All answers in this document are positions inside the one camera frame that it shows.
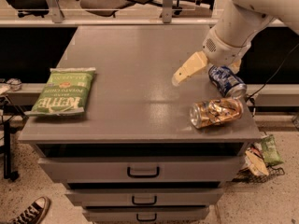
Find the wire basket with snacks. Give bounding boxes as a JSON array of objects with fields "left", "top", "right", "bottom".
[{"left": 233, "top": 139, "right": 285, "bottom": 184}]

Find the bottom grey drawer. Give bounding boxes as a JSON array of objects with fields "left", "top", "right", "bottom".
[{"left": 82, "top": 206, "right": 209, "bottom": 222}]

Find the black side stand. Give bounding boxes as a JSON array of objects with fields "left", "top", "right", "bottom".
[{"left": 0, "top": 77, "right": 29, "bottom": 182}]

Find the crushed orange soda can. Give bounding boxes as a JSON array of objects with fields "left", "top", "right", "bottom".
[{"left": 190, "top": 98, "right": 243, "bottom": 129}]

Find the grey drawer cabinet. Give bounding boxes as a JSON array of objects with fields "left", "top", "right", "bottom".
[{"left": 18, "top": 24, "right": 263, "bottom": 224}]

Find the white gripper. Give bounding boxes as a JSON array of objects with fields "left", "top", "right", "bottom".
[{"left": 172, "top": 28, "right": 251, "bottom": 86}]

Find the grey drawer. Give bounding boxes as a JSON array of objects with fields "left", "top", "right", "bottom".
[
  {"left": 82, "top": 206, "right": 209, "bottom": 222},
  {"left": 38, "top": 156, "right": 243, "bottom": 183},
  {"left": 65, "top": 189, "right": 223, "bottom": 207}
]

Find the blue pepsi can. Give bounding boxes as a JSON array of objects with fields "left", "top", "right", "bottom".
[{"left": 208, "top": 65, "right": 247, "bottom": 98}]

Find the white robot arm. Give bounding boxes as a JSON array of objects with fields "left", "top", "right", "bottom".
[{"left": 172, "top": 0, "right": 299, "bottom": 86}]

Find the green kettle chips bag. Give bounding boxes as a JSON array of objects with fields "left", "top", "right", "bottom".
[{"left": 25, "top": 67, "right": 95, "bottom": 116}]

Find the black canvas sneaker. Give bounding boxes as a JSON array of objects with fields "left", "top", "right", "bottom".
[{"left": 9, "top": 196, "right": 50, "bottom": 224}]

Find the grey office chair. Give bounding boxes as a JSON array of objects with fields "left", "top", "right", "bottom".
[{"left": 80, "top": 0, "right": 135, "bottom": 17}]

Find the green snack bag in basket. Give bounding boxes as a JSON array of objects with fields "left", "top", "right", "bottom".
[{"left": 261, "top": 134, "right": 283, "bottom": 166}]

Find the middle grey drawer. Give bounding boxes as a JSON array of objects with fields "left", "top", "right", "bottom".
[{"left": 65, "top": 189, "right": 223, "bottom": 207}]

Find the top grey drawer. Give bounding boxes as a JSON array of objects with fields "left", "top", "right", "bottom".
[{"left": 38, "top": 156, "right": 243, "bottom": 183}]

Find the black cable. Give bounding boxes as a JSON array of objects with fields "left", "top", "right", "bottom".
[{"left": 245, "top": 42, "right": 299, "bottom": 117}]

